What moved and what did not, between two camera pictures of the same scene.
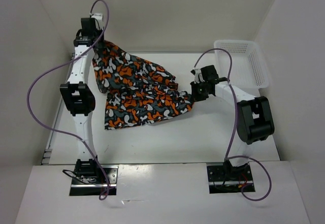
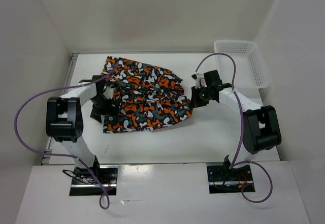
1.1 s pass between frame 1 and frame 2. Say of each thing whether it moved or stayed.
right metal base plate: stayed
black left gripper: moved
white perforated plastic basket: stayed
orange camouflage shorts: moved
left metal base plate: stayed
